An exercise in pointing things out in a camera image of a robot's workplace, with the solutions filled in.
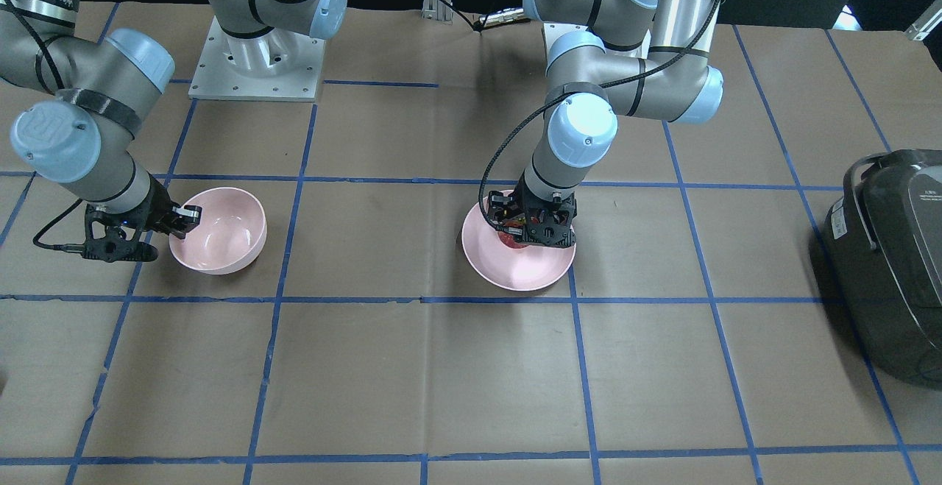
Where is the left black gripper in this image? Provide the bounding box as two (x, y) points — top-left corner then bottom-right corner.
(487, 189), (578, 248)

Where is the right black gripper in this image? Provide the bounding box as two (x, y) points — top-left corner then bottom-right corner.
(81, 177), (202, 263)

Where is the red yellow apple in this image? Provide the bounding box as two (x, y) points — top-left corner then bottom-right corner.
(497, 213), (529, 249)

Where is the pink bowl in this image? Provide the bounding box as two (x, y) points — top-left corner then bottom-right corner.
(169, 187), (268, 276)

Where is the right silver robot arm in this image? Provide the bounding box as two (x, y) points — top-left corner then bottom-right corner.
(2, 0), (347, 263)

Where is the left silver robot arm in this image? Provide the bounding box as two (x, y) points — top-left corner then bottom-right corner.
(479, 0), (724, 248)

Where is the pink plate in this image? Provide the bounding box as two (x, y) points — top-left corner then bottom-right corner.
(460, 205), (576, 291)

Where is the dark grey rice cooker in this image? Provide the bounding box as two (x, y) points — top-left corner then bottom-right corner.
(822, 149), (941, 391)

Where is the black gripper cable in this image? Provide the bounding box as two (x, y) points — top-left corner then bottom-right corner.
(478, 0), (726, 230)

